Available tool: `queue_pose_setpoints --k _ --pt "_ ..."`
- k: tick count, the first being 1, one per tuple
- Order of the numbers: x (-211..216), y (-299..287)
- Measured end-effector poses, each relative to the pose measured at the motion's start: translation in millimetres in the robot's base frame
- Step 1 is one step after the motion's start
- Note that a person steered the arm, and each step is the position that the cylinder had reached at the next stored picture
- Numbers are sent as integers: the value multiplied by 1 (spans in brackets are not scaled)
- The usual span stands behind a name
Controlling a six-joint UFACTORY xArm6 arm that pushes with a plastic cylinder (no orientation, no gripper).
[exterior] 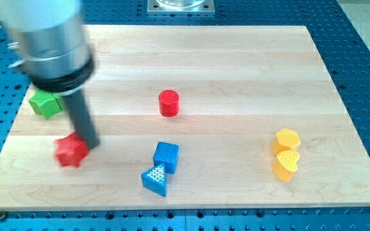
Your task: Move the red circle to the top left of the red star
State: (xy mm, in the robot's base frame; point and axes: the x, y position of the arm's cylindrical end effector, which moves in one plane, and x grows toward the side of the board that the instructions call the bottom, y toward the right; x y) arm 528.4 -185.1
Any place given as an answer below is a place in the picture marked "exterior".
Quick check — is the blue triangle block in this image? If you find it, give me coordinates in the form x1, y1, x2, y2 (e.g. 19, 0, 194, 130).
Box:
141, 163, 166, 197

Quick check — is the red cylinder block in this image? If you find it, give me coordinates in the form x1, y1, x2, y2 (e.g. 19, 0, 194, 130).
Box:
158, 90, 180, 117

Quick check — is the red star block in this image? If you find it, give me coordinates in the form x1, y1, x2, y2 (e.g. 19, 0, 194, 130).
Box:
55, 132, 89, 167

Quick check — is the wooden board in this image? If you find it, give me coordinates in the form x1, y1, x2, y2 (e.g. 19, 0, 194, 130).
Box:
0, 25, 370, 211

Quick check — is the yellow hexagon block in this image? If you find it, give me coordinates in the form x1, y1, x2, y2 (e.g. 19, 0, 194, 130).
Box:
271, 128, 301, 155

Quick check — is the green star block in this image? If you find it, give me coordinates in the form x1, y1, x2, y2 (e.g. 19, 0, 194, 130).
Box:
28, 90, 64, 119

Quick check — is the blue perforated table plate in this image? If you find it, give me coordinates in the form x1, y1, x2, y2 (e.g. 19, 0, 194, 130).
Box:
0, 0, 370, 230

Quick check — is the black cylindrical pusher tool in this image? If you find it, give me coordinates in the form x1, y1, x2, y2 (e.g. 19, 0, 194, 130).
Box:
60, 89, 100, 150

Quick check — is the blue cube block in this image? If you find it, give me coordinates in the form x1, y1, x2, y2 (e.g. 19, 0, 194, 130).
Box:
153, 142, 179, 174

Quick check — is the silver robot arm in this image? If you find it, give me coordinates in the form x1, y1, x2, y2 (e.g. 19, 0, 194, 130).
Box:
0, 0, 94, 93

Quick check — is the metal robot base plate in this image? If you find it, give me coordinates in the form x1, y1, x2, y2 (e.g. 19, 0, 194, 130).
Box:
146, 0, 215, 15

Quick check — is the yellow heart block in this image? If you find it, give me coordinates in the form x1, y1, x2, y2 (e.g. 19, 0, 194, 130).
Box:
272, 150, 300, 182

